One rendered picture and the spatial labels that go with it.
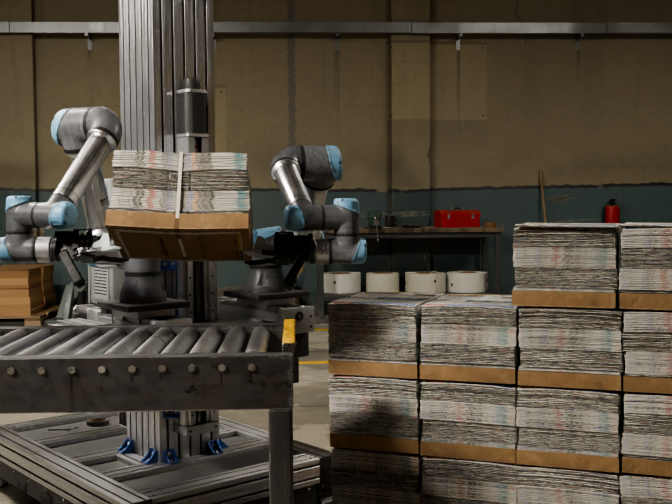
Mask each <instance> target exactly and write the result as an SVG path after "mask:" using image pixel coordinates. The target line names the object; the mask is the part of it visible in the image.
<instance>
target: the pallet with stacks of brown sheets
mask: <svg viewBox="0 0 672 504"><path fill-rule="evenodd" d="M53 271H54V265H53V264H20V265H2V266H0V319H24V321H25V326H44V320H43V319H52V318H54V314H57V313H58V310H59V307H60V305H54V302H55V298H56V297H55V296H56V293H54V281H53Z"/></svg>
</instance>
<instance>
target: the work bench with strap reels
mask: <svg viewBox="0 0 672 504"><path fill-rule="evenodd" d="M480 216H481V213H480V212H479V210H464V208H463V210H435V212H434V227H420V228H403V227H382V229H378V236H379V238H476V237H482V271H461V270H459V271H450V272H447V273H444V272H436V271H431V272H430V271H422V272H405V289H399V273H398V272H368V273H366V289H361V272H324V264H317V314H315V316H319V322H317V324H326V322H324V301H335V300H338V299H342V298H347V296H348V298H350V297H349V296H353V295H356V294H358V293H362V292H426V293H444V294H445V295H452V294H493V295H501V232H504V228H501V227H495V228H485V226H480ZM322 232H323V234H324V238H325V239H334V230H332V231H322ZM359 236H360V238H377V233H376V229H366V228H365V227H359ZM488 237H495V292H494V291H492V290H489V289H488ZM446 280H447V282H446ZM446 285H447V287H446Z"/></svg>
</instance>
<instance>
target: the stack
mask: <svg viewBox="0 0 672 504"><path fill-rule="evenodd" d="M349 297H350V298H348V296H347V298H342V299H338V300H335V301H333V302H331V303H329V304H328V306H327V309H328V310H327V312H329V313H327V315H328V316H327V317H328V319H327V321H328V325H329V326H328V334H329V336H328V337H329V338H328V339H329V340H328V342H329V343H328V345H329V346H328V348H329V352H328V354H329V357H330V359H329V360H335V361H356V362H376V363H395V364H413V365H418V364H419V363H421V364H422V365H438V366H458V367H478V368H497V369H516V368H517V367H518V366H519V365H520V364H521V365H520V366H519V370H522V371H542V372H561V373H580V374H601V375H621V374H622V372H624V365H625V366H626V368H625V372H624V376H635V377H656V378H672V311H644V310H627V309H620V308H619V298H618V301H617V304H616V308H609V309H588V308H554V307H521V306H515V305H512V295H493V294H452V295H445V294H444V293H426V292H362V293H358V294H356V295H353V296H349ZM328 383H329V385H330V386H329V398H330V402H329V404H330V405H329V407H330V409H329V410H330V413H329V415H330V430H331V433H333V434H346V435H360V436H374V437H387V438H400V439H412V440H418V444H419V439H420V438H421V437H422V438H421V440H422V441H426V442H439V443H451V444H463V445H474V446H486V447H497V448H508V449H516V448H517V447H518V448H517V449H519V450H532V451H544V452H557V453H569V454H581V455H593V456H604V457H616V458H619V465H620V455H621V453H623V457H627V458H637V459H648V460H658V461H669V462H672V394H663V393H645V392H627V391H623V384H622V388H621V391H616V390H598V389H579V388H561V387H543V386H525V385H518V381H517V383H516V384H504V383H486V382H468V381H449V380H431V379H420V377H419V378H418V379H410V378H393V377H376V376H358V375H341V374H333V375H332V376H330V377H329V380H328ZM331 451H332V452H331V453H332V454H331V455H332V456H331V458H333V459H331V460H332V461H331V462H332V463H331V464H332V465H331V466H330V467H331V468H330V473H331V479H330V480H331V484H333V485H334V486H333V487H332V489H333V490H332V492H333V495H332V496H333V499H332V500H333V502H332V504H672V477H665V476H655V475H645V474H635V473H625V472H622V462H621V466H620V471H619V473H615V472H604V471H592V470H581V469H570V468H558V467H547V466H536V465H524V464H513V463H503V462H492V461H481V460H470V459H459V458H448V457H437V456H426V455H420V453H419V454H412V453H400V452H387V451H375V450H363V449H351V448H339V447H334V448H333V449H332V450H331ZM621 451H622V452H621Z"/></svg>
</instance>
